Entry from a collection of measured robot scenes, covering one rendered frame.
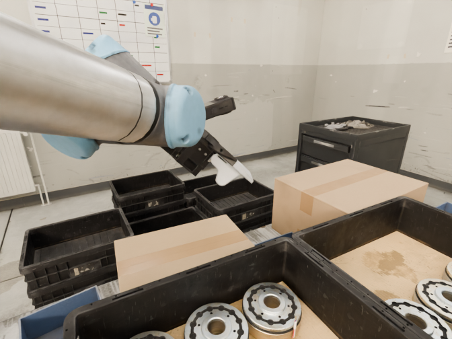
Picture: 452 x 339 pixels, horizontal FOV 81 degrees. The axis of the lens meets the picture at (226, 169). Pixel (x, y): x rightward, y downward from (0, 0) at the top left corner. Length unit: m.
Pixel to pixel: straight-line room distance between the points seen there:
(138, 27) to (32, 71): 2.93
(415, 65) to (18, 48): 3.76
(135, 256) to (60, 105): 0.47
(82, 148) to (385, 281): 0.62
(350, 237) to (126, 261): 0.52
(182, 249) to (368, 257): 0.44
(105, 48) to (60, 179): 2.78
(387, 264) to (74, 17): 2.92
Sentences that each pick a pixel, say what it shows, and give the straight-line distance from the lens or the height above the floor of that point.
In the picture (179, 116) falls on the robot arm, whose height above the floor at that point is 1.20.
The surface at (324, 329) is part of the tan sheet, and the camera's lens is 0.56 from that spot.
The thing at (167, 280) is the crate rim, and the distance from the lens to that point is 0.47.
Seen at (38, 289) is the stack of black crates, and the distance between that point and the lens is 1.28.
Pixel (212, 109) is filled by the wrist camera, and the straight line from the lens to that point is 0.51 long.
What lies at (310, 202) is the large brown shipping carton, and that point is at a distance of 0.84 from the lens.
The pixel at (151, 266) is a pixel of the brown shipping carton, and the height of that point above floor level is 0.86.
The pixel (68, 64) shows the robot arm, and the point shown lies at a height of 1.25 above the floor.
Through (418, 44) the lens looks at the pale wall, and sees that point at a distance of 3.85.
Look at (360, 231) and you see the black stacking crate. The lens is 0.75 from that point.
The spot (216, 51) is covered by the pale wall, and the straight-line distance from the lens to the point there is 3.46.
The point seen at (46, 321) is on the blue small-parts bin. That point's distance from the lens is 0.77.
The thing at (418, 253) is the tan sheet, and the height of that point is 0.83.
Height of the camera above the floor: 1.25
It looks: 20 degrees down
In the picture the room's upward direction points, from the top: straight up
